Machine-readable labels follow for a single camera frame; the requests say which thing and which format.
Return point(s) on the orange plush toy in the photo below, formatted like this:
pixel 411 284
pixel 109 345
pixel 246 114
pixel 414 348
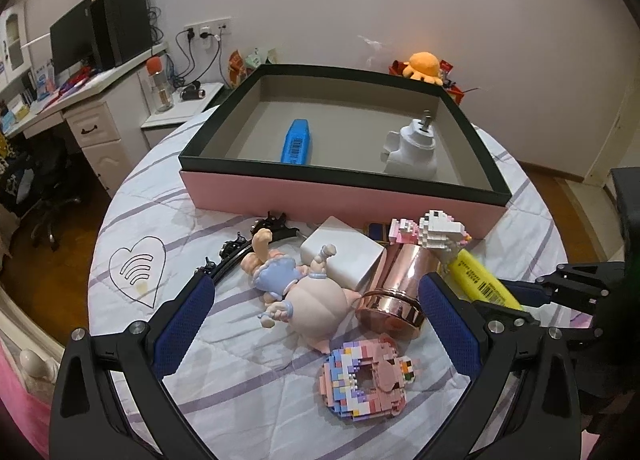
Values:
pixel 424 65

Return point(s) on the black office chair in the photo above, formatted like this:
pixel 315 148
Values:
pixel 35 180

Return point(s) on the pink box with black rim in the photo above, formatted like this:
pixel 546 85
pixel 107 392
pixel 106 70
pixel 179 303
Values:
pixel 325 196

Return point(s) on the black hair clip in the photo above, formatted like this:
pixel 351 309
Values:
pixel 272 225

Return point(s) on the pink pig figurine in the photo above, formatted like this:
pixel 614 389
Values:
pixel 315 302

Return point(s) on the white wall cabinet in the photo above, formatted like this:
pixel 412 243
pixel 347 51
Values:
pixel 12 40

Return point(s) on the pink block figure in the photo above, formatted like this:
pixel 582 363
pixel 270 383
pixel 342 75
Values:
pixel 405 231

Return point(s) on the white desk with drawers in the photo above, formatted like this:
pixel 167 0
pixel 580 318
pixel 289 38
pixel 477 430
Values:
pixel 100 140

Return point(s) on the pastel block donut figure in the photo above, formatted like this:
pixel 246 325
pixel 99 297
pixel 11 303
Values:
pixel 345 390

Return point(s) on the pink bedding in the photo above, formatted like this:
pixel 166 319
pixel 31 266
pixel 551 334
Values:
pixel 20 405

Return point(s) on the clear bottle with orange cap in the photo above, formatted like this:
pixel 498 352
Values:
pixel 161 88

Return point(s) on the blue barcoded case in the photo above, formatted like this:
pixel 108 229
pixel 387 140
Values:
pixel 297 143

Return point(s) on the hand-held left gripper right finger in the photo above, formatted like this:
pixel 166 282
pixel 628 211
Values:
pixel 450 327

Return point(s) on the white side table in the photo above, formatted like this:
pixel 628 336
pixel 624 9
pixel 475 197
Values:
pixel 172 118

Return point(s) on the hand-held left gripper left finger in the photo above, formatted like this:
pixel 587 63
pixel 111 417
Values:
pixel 184 327

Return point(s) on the pile of books and papers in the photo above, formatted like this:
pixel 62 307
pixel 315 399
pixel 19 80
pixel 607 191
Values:
pixel 45 90

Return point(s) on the yellow highlighter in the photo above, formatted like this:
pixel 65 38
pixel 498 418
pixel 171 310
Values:
pixel 477 275

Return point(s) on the small dark blue case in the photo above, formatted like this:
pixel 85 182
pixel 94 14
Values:
pixel 376 232

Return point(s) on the red snack bag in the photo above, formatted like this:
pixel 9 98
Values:
pixel 239 69

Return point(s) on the white bedpost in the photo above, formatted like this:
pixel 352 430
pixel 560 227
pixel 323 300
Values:
pixel 35 362

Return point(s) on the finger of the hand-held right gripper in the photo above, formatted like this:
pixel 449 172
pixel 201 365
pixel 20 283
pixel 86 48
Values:
pixel 582 327
pixel 520 292

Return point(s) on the white block figure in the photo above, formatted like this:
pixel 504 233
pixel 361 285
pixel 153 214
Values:
pixel 442 230

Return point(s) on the rose gold cup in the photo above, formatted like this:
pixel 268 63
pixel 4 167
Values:
pixel 400 285

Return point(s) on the white power adapter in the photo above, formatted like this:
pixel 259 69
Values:
pixel 345 252

